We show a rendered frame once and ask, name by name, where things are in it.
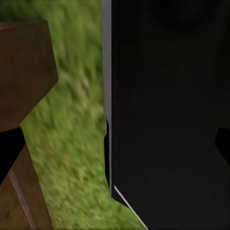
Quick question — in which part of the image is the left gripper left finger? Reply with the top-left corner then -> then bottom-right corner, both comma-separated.
0,128 -> 25,185

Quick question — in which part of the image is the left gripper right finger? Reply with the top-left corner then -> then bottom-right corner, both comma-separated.
215,127 -> 230,166

